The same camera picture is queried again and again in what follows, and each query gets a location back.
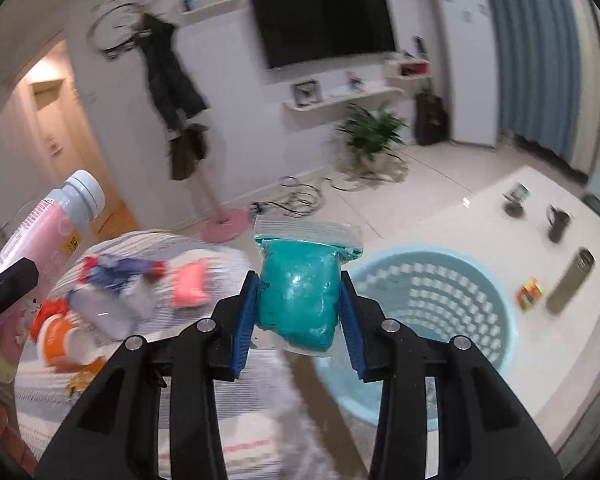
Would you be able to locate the pink bottle with pale cap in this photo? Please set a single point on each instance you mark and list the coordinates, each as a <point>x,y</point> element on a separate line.
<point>45,230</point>

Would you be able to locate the black flat television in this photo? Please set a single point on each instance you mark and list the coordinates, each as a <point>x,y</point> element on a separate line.
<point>325,25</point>

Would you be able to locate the teal clay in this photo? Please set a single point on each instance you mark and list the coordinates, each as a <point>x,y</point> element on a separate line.
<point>300,300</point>

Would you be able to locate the clear plastic bottle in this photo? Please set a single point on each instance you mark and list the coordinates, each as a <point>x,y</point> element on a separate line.
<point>110,310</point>

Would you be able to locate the black picture frame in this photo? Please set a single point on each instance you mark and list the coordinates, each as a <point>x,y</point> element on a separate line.
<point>305,94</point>

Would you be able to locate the phone stand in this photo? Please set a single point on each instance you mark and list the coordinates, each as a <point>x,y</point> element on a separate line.
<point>515,200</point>

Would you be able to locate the colourful puzzle cube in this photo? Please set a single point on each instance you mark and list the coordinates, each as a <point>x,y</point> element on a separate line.
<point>530,295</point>

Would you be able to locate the black hanging coat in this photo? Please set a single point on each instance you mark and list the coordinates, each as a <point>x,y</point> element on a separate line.
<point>170,75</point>

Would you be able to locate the pink patterned cloth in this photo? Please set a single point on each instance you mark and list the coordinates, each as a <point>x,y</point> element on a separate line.
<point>0,385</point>

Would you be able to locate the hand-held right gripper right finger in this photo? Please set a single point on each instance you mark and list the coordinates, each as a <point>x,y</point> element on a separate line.
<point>352,330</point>

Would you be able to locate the metal thermos flask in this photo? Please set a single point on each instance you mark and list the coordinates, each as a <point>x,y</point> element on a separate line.
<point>570,282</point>

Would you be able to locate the white coffee table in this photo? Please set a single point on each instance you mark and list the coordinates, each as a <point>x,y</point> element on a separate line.
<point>570,400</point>

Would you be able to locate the blue white curtain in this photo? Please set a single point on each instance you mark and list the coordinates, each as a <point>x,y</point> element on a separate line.
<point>545,60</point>

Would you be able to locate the light blue plastic basket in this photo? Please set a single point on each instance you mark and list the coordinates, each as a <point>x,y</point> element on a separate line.
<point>415,254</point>

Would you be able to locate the white wall shelf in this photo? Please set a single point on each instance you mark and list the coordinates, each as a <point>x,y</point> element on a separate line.
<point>340,99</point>

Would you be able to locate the orange paper cup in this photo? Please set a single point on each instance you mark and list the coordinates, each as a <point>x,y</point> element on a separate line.
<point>60,335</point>

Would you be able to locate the round wall clock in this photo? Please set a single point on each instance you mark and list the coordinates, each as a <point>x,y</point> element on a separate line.
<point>102,25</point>

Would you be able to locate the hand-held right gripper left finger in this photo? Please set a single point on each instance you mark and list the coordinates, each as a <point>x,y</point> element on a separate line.
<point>245,325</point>

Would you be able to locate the pink coat rack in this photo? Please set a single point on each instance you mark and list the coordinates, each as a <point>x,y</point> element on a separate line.
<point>225,225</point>

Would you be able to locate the small orange snack wrapper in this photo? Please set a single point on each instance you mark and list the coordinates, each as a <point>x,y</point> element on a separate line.
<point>85,377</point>

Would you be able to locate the green potted plant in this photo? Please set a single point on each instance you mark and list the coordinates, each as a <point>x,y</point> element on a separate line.
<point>370,132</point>

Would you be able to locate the black mug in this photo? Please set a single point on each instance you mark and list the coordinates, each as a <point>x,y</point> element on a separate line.
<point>559,225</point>

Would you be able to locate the brown hanging bag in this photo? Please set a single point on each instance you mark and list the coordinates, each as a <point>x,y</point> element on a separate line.
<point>187,152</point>

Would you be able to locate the striped woven blanket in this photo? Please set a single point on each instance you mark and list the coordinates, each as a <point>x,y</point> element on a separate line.
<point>40,410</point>

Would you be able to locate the red white box shelf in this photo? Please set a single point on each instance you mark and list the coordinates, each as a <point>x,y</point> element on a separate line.
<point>410,69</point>

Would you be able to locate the wooden hallway door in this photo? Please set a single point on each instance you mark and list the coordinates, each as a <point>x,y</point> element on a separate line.
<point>60,130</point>

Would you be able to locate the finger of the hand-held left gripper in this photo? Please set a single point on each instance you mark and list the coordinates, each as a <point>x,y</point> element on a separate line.
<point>10,287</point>

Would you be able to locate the white standing air conditioner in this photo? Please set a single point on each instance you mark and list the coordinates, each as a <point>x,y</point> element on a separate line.
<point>467,60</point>

